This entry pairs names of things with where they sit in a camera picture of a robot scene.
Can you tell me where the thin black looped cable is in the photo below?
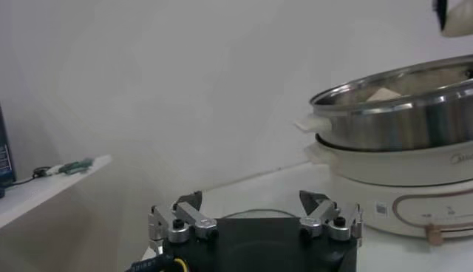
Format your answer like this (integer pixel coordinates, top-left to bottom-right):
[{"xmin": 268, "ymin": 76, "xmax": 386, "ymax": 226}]
[{"xmin": 10, "ymin": 166, "xmax": 52, "ymax": 186}]

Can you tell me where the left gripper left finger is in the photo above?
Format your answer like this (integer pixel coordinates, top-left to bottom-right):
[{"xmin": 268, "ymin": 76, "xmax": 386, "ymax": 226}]
[{"xmin": 147, "ymin": 190, "xmax": 219, "ymax": 256}]

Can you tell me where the green circuit board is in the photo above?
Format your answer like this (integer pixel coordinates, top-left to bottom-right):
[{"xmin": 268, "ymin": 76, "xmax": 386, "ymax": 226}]
[{"xmin": 58, "ymin": 157, "xmax": 93, "ymax": 175}]

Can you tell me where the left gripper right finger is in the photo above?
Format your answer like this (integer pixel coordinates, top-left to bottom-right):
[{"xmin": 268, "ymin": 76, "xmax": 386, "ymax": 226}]
[{"xmin": 298, "ymin": 190, "xmax": 364, "ymax": 243}]

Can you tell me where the white steamed baozi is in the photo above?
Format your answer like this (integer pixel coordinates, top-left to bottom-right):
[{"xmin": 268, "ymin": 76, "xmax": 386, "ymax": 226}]
[{"xmin": 441, "ymin": 0, "xmax": 473, "ymax": 38}]

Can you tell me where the round glass pot lid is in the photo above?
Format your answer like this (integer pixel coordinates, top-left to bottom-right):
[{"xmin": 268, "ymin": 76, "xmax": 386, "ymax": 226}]
[{"xmin": 221, "ymin": 208, "xmax": 301, "ymax": 220}]

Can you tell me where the white electric cooker base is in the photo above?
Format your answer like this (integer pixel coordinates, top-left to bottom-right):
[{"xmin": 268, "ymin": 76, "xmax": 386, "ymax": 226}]
[{"xmin": 304, "ymin": 139, "xmax": 473, "ymax": 247}]

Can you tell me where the black laptop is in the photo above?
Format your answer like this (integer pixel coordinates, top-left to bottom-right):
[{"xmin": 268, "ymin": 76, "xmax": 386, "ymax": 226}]
[{"xmin": 0, "ymin": 105, "xmax": 16, "ymax": 188}]

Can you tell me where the stainless steel steamer basket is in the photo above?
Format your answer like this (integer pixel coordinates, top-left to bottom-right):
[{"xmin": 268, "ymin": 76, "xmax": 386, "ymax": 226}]
[{"xmin": 295, "ymin": 54, "xmax": 473, "ymax": 152}]

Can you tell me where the white side table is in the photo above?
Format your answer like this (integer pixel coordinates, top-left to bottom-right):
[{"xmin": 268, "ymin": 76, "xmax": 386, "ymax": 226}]
[{"xmin": 0, "ymin": 154, "xmax": 112, "ymax": 230}]

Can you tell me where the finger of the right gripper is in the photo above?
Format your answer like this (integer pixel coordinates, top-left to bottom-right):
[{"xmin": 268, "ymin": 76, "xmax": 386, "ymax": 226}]
[{"xmin": 432, "ymin": 0, "xmax": 449, "ymax": 31}]

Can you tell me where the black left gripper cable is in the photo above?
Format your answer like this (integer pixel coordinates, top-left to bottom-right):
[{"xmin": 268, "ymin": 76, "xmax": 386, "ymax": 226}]
[{"xmin": 124, "ymin": 253, "xmax": 189, "ymax": 272}]

